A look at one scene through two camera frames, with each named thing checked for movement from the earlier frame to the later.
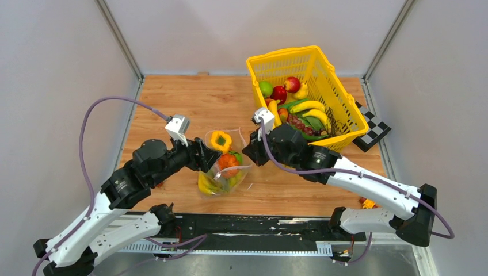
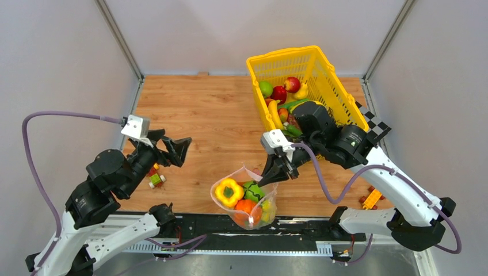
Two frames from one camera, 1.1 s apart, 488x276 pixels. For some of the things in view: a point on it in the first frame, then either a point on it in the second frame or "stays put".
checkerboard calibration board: [377, 129] stays put
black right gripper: [255, 152] → [275, 169]
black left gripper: [207, 155] → [178, 147]
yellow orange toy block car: [368, 204] stays put
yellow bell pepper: [220, 141] → [228, 192]
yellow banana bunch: [212, 186] → [268, 211]
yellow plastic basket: [310, 68] stays put
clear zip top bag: [231, 169] → [251, 207]
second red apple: [278, 92] stays put
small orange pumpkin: [228, 165] → [247, 213]
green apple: [266, 88] stays put
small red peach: [283, 114] stays put
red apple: [292, 84] stays put
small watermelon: [239, 155] → [251, 191]
